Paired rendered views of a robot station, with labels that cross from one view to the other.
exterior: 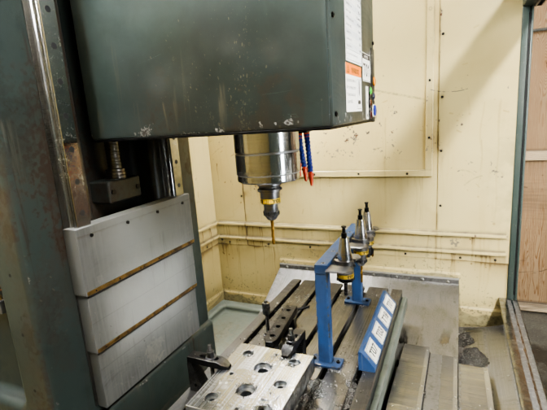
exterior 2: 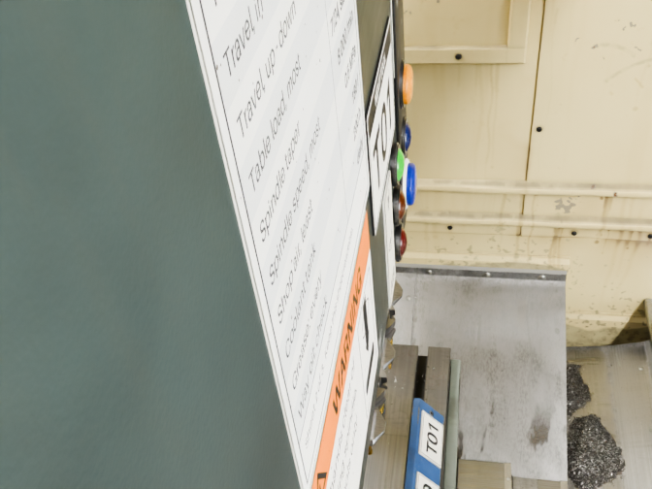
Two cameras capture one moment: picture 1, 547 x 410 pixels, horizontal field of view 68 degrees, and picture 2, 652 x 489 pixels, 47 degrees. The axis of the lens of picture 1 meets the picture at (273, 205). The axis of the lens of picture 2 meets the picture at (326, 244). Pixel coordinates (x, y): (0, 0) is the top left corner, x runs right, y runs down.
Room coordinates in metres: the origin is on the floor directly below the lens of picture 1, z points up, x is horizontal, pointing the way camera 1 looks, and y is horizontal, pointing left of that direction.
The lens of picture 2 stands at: (0.80, -0.17, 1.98)
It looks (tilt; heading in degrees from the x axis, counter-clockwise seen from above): 42 degrees down; 350
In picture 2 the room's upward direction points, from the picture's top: 8 degrees counter-clockwise
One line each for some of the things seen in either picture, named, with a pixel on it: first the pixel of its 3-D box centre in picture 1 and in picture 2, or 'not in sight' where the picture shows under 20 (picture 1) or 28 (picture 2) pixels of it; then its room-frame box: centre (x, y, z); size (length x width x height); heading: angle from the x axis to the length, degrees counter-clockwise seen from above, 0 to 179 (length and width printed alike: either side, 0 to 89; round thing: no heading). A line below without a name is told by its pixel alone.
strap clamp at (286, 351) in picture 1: (293, 350); not in sight; (1.09, -0.03, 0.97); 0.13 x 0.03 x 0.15; 155
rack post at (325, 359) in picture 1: (324, 319); not in sight; (1.13, -0.13, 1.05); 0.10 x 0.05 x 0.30; 65
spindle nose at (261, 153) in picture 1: (267, 155); not in sight; (1.01, 0.01, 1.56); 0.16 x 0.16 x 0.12
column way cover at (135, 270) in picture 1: (147, 288); not in sight; (1.20, 0.41, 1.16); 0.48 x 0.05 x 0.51; 155
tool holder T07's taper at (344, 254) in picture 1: (344, 248); not in sight; (1.15, -0.20, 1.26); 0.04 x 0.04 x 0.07
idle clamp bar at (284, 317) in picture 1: (281, 330); not in sight; (1.29, 0.00, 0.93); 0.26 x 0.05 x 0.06; 160
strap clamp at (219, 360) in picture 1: (210, 368); not in sight; (1.03, 0.21, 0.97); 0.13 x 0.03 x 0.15; 65
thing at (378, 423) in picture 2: (356, 246); (356, 424); (1.30, -0.27, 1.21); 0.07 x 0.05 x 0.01; 65
